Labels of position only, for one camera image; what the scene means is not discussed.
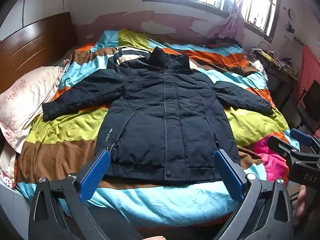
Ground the dark navy padded jacket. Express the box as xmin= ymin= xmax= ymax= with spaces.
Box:
xmin=42 ymin=47 xmax=273 ymax=183

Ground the red floral print pillow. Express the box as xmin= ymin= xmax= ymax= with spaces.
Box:
xmin=0 ymin=142 xmax=19 ymax=190

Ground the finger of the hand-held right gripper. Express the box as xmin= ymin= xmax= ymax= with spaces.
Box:
xmin=267 ymin=135 xmax=303 ymax=159
xmin=290 ymin=128 xmax=320 ymax=153

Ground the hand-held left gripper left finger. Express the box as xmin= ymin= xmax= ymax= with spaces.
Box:
xmin=29 ymin=149 xmax=140 ymax=240

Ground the red hanging cloth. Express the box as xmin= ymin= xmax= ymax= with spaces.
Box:
xmin=297 ymin=45 xmax=320 ymax=103

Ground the colourful striped blanket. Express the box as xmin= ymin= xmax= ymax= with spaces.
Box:
xmin=14 ymin=29 xmax=300 ymax=228

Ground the brown wooden headboard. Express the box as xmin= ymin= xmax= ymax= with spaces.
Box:
xmin=0 ymin=12 xmax=78 ymax=94

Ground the cluttered wooden side table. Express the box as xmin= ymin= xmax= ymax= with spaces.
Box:
xmin=250 ymin=47 xmax=299 ymax=110

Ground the pink curtain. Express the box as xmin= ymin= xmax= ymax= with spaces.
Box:
xmin=207 ymin=0 xmax=250 ymax=45

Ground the person's right hand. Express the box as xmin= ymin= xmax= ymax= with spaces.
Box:
xmin=296 ymin=186 xmax=307 ymax=217

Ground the cream floral pillow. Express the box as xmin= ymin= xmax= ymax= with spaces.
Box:
xmin=0 ymin=59 xmax=70 ymax=154

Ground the white hanger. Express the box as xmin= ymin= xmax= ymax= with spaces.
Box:
xmin=267 ymin=50 xmax=281 ymax=64

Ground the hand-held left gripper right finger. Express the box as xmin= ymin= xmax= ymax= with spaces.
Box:
xmin=214 ymin=149 xmax=294 ymax=240

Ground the black chair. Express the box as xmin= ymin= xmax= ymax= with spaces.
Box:
xmin=296 ymin=80 xmax=320 ymax=133

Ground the dark clothes pile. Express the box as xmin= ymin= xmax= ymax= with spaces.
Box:
xmin=206 ymin=36 xmax=243 ymax=49

